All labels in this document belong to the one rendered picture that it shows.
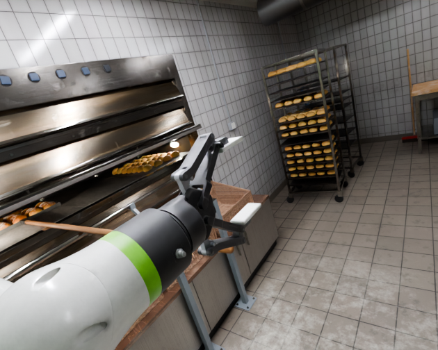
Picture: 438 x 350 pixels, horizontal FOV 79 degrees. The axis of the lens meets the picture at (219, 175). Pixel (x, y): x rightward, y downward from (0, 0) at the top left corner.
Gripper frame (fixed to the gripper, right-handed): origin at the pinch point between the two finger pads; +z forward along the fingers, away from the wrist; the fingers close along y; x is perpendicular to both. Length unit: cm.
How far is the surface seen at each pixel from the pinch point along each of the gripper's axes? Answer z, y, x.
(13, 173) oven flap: 6, -7, -155
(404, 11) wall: 502, -50, 11
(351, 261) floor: 160, 149, -28
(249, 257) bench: 117, 124, -99
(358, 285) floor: 134, 149, -19
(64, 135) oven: 39, -18, -154
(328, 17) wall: 502, -82, -93
